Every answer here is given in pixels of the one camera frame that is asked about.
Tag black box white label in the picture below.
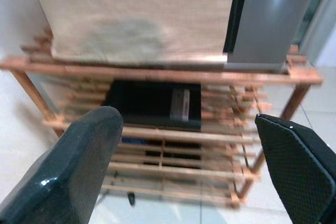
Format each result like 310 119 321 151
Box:
103 80 203 132

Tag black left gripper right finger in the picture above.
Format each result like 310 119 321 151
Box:
254 113 336 224

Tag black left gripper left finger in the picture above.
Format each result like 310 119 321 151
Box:
0 105 124 224

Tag wooden slatted rack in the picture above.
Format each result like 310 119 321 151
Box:
0 29 324 209

